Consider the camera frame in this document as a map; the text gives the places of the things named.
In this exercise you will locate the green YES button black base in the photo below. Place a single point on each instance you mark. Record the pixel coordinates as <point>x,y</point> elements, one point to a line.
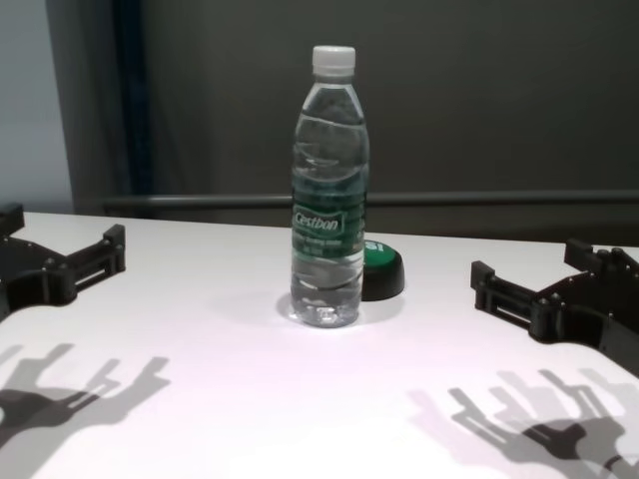
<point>382,274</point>

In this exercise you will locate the dark vertical frame post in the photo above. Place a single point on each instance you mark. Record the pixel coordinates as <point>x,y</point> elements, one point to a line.
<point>131,100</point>

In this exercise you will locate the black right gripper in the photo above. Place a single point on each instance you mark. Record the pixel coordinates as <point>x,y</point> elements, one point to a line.
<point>594,314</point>

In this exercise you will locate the thin grey horizontal rail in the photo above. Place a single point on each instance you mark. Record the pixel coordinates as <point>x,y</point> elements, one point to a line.
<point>449,200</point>

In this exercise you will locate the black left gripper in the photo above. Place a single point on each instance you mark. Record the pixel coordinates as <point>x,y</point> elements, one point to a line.
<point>25,269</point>

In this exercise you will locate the clear water bottle green label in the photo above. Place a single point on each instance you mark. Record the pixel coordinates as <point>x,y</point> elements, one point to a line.
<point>329,209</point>

